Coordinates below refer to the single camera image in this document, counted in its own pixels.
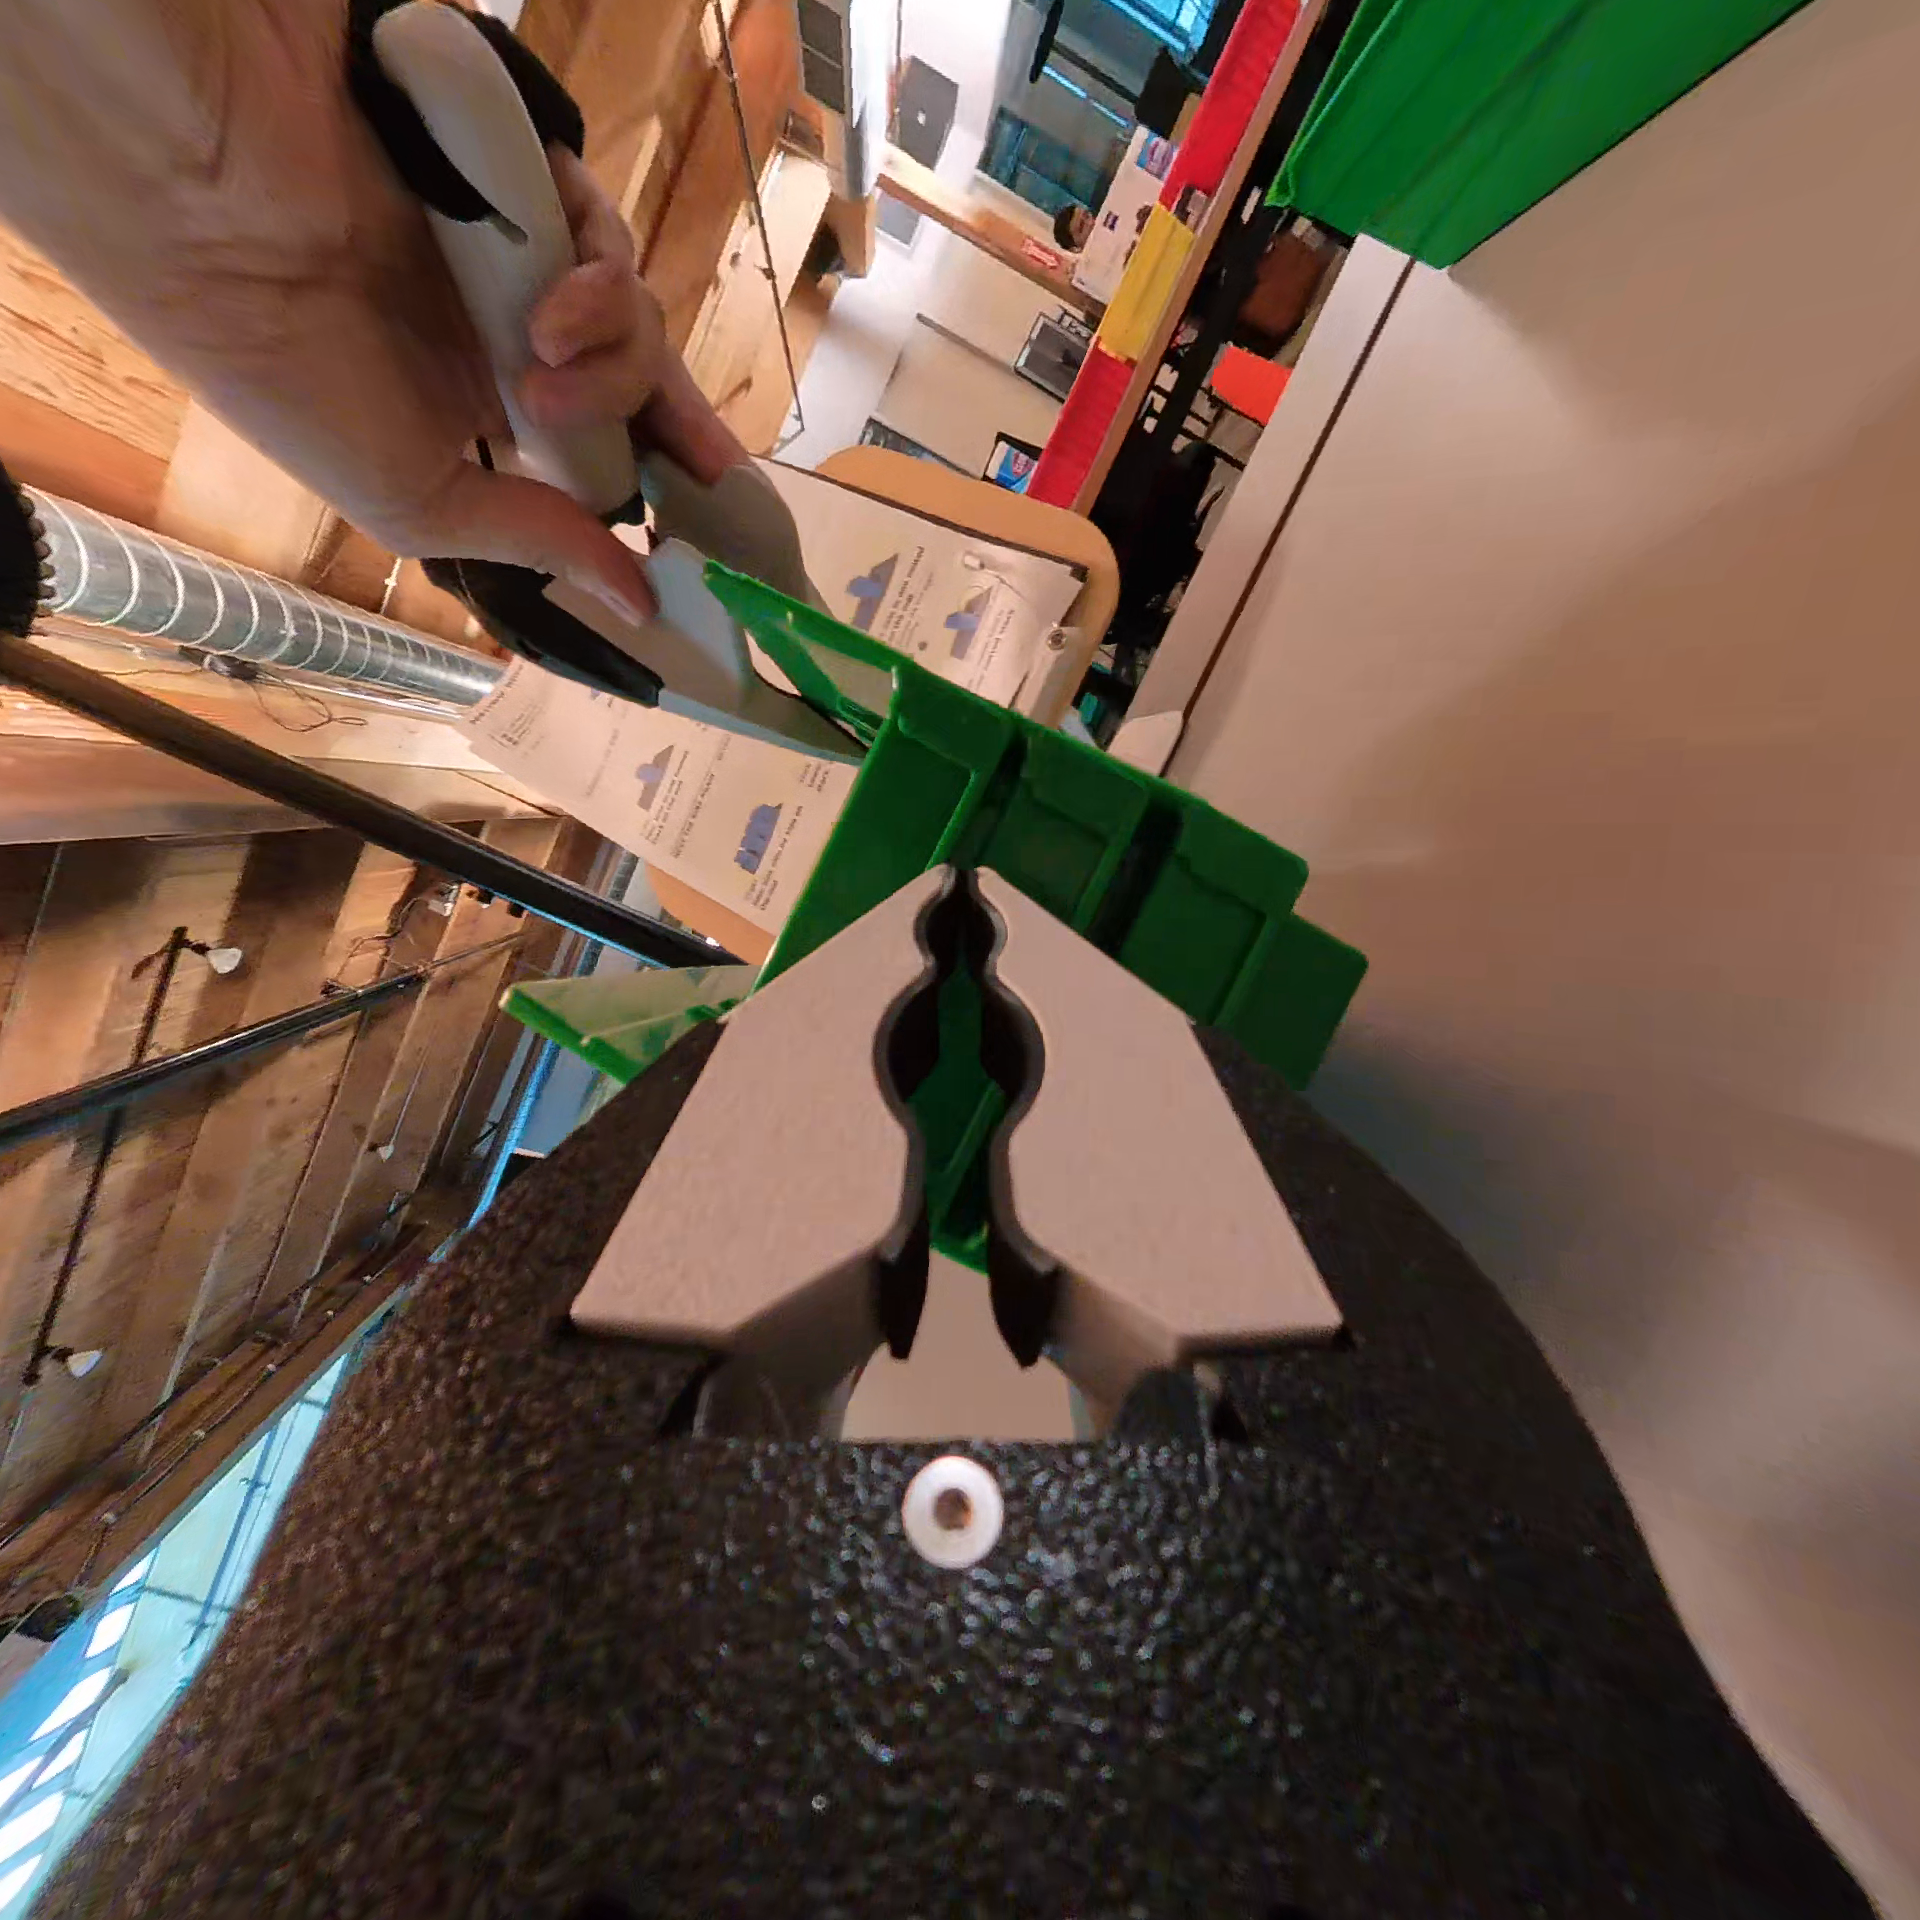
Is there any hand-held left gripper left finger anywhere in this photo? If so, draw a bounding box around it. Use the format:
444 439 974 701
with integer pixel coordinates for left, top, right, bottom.
567 865 963 1441

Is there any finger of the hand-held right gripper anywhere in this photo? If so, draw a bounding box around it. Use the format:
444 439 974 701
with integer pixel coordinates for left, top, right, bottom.
543 536 868 763
638 452 844 621

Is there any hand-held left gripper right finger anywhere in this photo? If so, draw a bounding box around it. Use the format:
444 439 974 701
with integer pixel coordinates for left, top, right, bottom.
969 867 1348 1441

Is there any green plastic bin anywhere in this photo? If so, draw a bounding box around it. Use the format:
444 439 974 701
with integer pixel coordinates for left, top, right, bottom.
500 560 1370 1277
1263 0 1820 273

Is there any grey desk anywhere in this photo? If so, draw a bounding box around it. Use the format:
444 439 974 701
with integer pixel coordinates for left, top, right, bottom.
1112 0 1920 1906

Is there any person's right hand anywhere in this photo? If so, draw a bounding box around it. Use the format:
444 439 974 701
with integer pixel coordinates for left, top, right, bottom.
0 0 752 627

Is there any black pole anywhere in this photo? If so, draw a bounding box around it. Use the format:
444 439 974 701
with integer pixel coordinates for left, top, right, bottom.
0 631 742 969

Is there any printed instruction sheet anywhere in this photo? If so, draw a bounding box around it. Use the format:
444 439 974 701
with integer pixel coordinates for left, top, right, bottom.
469 461 1085 937

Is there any red plastic bin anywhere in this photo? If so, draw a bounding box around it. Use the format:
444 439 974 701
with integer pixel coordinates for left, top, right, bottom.
1026 349 1146 513
1166 0 1303 219

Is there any thin black rod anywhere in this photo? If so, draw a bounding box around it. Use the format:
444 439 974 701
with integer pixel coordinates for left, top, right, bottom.
0 973 504 1157

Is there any silver spiral duct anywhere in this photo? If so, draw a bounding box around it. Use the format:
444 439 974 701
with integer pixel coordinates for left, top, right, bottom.
0 480 510 710

